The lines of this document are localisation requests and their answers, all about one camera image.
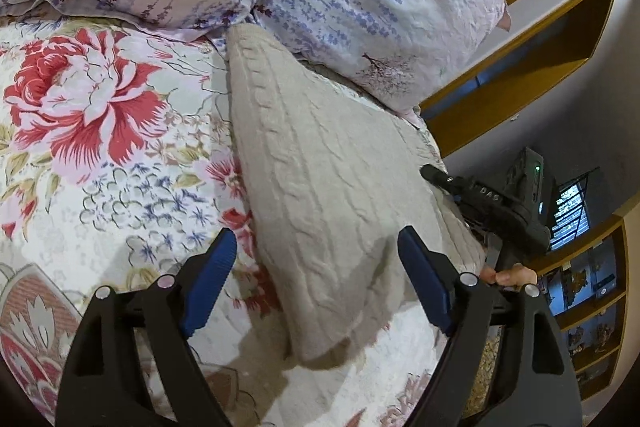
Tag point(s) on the barred window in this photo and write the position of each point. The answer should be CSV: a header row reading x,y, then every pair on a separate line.
x,y
572,212

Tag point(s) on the floral bed quilt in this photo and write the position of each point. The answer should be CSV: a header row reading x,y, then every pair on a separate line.
x,y
100,157

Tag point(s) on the person's right hand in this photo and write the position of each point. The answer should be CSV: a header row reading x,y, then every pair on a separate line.
x,y
510,277

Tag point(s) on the lavender print pillow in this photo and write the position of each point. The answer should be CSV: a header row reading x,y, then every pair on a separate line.
x,y
400,7

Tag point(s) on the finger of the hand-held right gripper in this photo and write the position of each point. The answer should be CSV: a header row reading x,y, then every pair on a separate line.
x,y
465,192

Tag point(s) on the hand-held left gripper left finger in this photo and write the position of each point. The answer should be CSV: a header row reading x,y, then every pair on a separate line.
x,y
210,287

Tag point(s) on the wooden bookshelf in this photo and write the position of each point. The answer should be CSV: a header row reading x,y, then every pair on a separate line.
x,y
595,304

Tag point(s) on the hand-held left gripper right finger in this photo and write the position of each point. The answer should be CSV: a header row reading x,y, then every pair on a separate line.
x,y
425,282

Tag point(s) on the brown shelf ornament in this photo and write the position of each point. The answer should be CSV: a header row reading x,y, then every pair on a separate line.
x,y
602,334
580,279

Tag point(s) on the wooden headboard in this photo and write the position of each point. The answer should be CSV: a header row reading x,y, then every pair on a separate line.
x,y
525,92

